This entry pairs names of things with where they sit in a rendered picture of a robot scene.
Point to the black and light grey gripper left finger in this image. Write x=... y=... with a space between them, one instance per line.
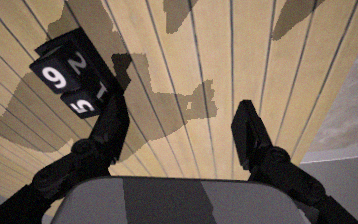
x=90 y=157

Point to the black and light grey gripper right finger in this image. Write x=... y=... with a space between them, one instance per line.
x=271 y=165

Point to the black number cube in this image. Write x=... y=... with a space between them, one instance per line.
x=88 y=100
x=62 y=68

